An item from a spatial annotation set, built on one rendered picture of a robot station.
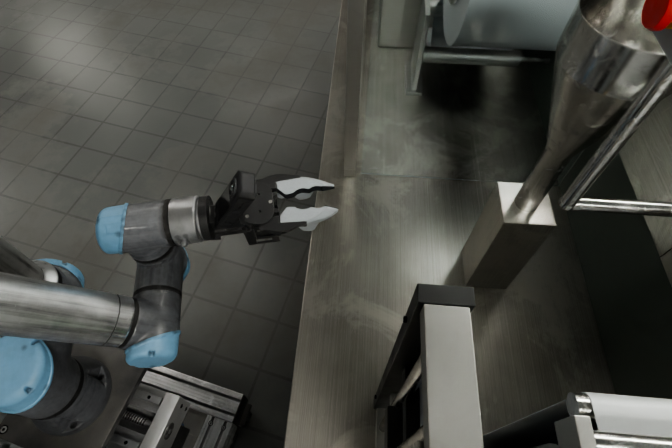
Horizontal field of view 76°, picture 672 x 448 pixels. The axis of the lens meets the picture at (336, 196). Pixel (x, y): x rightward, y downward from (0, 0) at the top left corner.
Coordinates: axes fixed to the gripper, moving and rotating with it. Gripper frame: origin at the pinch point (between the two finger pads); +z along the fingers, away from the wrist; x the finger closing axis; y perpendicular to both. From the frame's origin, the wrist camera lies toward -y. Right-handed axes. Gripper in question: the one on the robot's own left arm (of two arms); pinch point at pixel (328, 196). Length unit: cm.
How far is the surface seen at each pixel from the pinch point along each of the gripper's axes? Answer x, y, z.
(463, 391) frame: 30.7, -24.5, 6.1
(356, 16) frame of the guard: -30.3, -8.3, 9.3
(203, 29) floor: -222, 155, -56
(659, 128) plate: -5, -1, 59
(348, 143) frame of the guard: -26.0, 24.4, 8.7
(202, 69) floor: -179, 149, -56
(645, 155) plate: -3, 4, 59
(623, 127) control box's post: 12.9, -31.3, 23.4
